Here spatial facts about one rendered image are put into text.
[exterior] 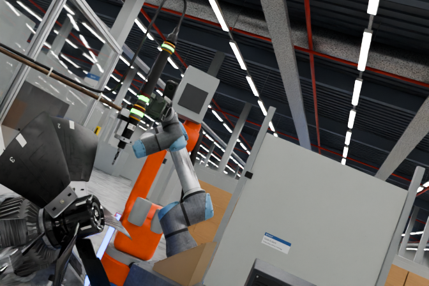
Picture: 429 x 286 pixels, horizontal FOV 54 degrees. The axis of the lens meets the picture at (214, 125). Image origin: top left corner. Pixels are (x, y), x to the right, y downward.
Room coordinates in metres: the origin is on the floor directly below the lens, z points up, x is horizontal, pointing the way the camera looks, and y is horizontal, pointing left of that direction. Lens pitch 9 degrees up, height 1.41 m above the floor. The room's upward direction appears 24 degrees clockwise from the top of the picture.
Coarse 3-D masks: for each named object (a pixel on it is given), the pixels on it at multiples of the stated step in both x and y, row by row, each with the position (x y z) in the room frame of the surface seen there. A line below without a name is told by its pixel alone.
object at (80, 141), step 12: (60, 120) 1.41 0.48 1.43; (60, 132) 1.39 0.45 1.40; (72, 132) 1.43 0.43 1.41; (84, 132) 1.47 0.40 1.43; (72, 144) 1.40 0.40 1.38; (84, 144) 1.44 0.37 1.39; (96, 144) 1.49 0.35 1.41; (72, 156) 1.38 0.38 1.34; (84, 156) 1.41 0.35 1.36; (72, 168) 1.37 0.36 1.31; (84, 168) 1.39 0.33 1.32; (72, 180) 1.35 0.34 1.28; (84, 180) 1.37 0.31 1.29
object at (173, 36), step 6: (174, 30) 1.40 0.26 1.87; (168, 36) 1.39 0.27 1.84; (174, 36) 1.39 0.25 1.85; (174, 42) 1.39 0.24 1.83; (132, 120) 1.39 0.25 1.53; (126, 126) 1.39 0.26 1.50; (132, 126) 1.39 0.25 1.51; (126, 132) 1.39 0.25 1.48; (132, 132) 1.39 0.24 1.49; (126, 138) 1.39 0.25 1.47; (120, 144) 1.39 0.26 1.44
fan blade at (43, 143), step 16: (48, 112) 1.13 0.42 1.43; (32, 128) 1.08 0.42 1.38; (48, 128) 1.13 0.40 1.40; (16, 144) 1.05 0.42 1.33; (32, 144) 1.09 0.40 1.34; (48, 144) 1.13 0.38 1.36; (0, 160) 1.02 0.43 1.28; (32, 160) 1.10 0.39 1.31; (48, 160) 1.14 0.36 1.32; (64, 160) 1.19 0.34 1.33; (0, 176) 1.03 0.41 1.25; (16, 176) 1.08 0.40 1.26; (32, 176) 1.12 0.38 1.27; (48, 176) 1.16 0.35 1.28; (64, 176) 1.21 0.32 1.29; (16, 192) 1.10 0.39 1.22; (32, 192) 1.14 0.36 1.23; (48, 192) 1.18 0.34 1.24
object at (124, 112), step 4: (120, 112) 1.37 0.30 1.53; (124, 112) 1.37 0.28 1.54; (128, 112) 1.38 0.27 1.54; (120, 116) 1.37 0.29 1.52; (124, 116) 1.37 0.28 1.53; (120, 120) 1.39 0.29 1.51; (124, 120) 1.37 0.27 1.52; (128, 120) 1.38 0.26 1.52; (120, 124) 1.37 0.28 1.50; (124, 124) 1.38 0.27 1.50; (116, 128) 1.39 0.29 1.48; (120, 128) 1.37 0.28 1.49; (116, 132) 1.37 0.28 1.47; (120, 132) 1.38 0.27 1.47; (116, 136) 1.38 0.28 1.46; (120, 136) 1.37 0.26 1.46; (124, 140) 1.37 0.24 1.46; (128, 140) 1.37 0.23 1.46; (132, 144) 1.39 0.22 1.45
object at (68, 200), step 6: (66, 192) 1.24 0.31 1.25; (72, 192) 1.25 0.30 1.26; (60, 198) 1.23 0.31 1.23; (66, 198) 1.25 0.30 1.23; (72, 198) 1.26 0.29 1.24; (48, 204) 1.21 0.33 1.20; (54, 204) 1.22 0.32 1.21; (60, 204) 1.24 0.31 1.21; (66, 204) 1.26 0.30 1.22; (48, 210) 1.21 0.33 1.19; (54, 210) 1.23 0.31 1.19; (60, 210) 1.25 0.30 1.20; (54, 216) 1.24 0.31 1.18
